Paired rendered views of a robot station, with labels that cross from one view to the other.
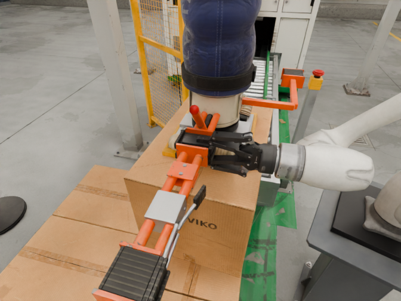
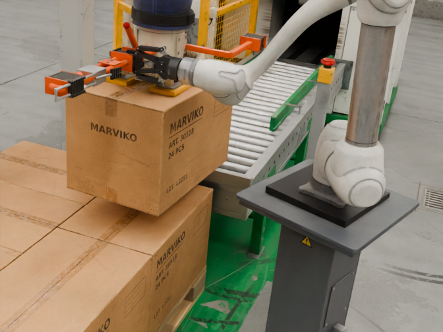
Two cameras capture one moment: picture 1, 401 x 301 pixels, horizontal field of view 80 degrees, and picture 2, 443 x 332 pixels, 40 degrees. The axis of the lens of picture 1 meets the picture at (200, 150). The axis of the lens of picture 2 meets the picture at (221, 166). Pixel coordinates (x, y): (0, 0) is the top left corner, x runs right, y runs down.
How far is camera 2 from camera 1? 1.57 m
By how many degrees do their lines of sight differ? 15
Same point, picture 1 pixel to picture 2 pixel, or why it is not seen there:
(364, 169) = (231, 72)
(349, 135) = (251, 68)
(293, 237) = not seen: hidden behind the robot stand
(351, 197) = (304, 174)
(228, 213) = (145, 118)
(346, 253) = (269, 205)
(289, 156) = (185, 62)
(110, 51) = (74, 13)
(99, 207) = (22, 173)
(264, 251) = (235, 302)
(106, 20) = not seen: outside the picture
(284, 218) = not seen: hidden behind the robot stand
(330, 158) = (211, 63)
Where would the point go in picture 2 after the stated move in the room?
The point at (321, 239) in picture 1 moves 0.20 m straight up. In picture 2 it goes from (251, 195) to (258, 144)
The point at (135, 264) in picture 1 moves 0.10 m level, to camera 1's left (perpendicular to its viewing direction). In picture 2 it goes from (67, 75) to (34, 70)
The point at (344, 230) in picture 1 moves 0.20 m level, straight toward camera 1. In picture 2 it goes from (275, 189) to (232, 201)
